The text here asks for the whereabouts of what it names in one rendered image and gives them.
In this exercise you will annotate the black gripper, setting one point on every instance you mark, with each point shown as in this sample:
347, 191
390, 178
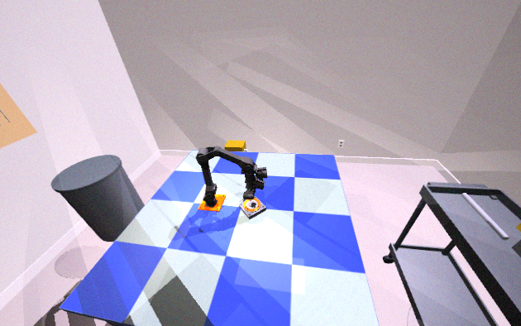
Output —
250, 192

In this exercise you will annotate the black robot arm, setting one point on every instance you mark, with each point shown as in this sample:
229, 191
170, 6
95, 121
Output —
248, 166

